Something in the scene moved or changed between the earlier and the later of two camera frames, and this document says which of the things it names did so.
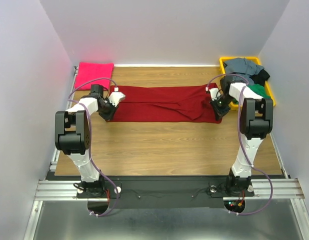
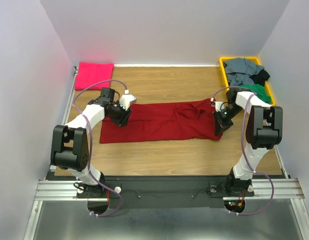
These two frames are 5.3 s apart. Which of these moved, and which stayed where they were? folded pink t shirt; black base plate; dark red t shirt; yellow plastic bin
Moved: dark red t shirt
Stayed: yellow plastic bin; folded pink t shirt; black base plate
